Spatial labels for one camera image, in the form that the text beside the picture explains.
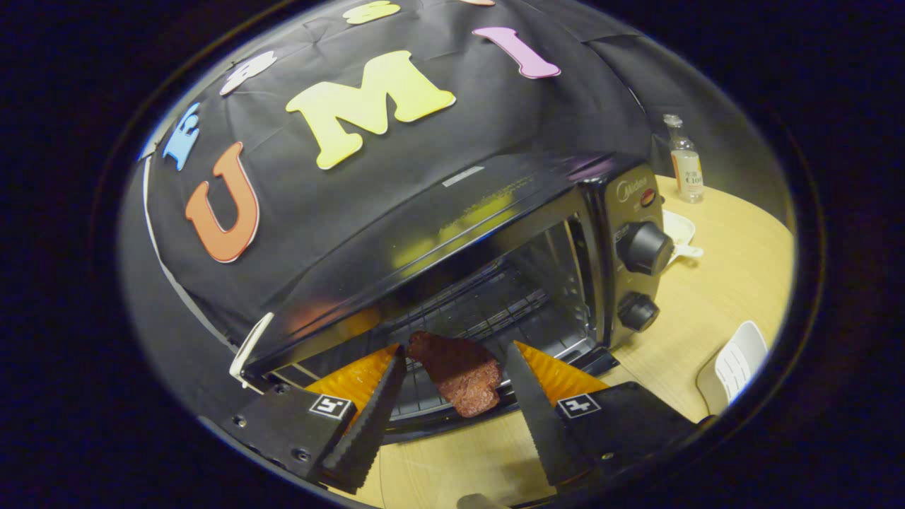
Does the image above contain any white divided dish with grains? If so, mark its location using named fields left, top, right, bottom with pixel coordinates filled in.
left=661, top=209, right=704, bottom=266

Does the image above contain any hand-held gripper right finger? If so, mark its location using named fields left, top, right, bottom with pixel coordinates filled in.
left=504, top=341, right=697, bottom=488

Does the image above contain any small white rectangular dish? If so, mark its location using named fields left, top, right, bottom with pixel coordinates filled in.
left=696, top=320, right=769, bottom=416

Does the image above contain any small clear glass bottle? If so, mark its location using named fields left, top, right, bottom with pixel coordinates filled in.
left=663, top=114, right=705, bottom=204

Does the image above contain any white pop-up toaster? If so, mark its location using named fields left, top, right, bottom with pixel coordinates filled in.
left=230, top=312, right=275, bottom=393

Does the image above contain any black toaster oven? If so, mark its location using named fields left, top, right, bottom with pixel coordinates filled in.
left=244, top=152, right=676, bottom=445

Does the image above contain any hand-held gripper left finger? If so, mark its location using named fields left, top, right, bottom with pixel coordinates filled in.
left=223, top=344, right=408, bottom=494

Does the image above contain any brown meat slice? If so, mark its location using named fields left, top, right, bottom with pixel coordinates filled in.
left=407, top=331, right=504, bottom=418

